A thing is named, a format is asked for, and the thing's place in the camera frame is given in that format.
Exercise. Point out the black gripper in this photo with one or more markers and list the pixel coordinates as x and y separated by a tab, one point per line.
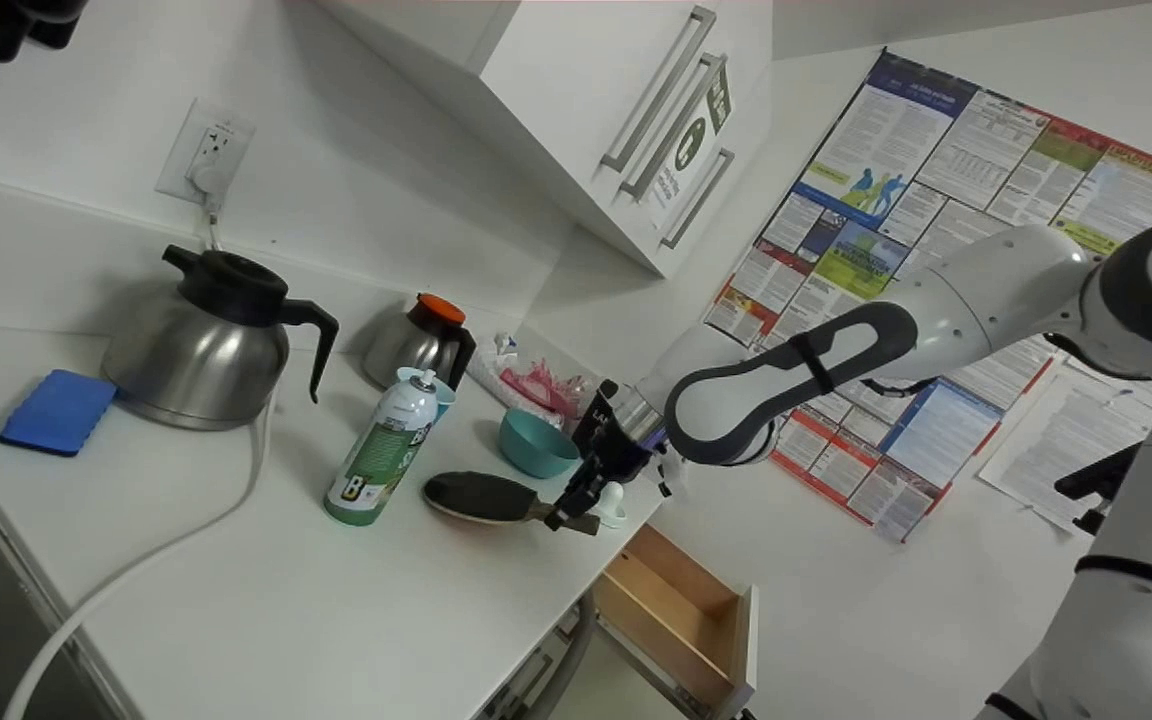
619	433

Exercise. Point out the black round disc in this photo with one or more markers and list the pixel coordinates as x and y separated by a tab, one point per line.
482	499

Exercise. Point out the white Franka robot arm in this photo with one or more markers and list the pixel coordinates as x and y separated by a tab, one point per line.
1002	345

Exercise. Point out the small white cup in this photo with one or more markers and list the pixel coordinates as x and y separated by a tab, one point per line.
613	499

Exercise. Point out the teal bowl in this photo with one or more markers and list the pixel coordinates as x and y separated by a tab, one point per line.
533	445

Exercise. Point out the pink sweetener packets pile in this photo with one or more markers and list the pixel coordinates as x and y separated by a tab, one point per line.
538	383

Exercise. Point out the open wooden drawer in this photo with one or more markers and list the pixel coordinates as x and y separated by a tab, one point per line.
677	620

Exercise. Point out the green cleaner bottle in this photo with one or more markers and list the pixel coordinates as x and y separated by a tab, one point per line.
380	454

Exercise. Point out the steel carafe with orange lid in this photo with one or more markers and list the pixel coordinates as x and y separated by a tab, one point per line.
414	345

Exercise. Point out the green and white safety sign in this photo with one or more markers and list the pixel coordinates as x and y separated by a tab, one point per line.
706	120

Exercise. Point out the steel carafe with black lid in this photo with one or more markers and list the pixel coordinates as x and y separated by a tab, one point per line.
200	349

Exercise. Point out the white printed paper sheet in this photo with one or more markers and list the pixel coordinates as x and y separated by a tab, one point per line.
1063	443

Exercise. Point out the blue sponge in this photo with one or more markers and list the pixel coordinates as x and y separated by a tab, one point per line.
56	410

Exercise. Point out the white wall cabinet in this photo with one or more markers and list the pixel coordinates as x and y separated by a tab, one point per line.
561	92

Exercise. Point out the colourful multi-panel wall poster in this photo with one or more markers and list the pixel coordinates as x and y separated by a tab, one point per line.
921	201

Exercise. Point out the white wall outlet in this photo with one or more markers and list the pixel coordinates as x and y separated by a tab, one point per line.
204	148

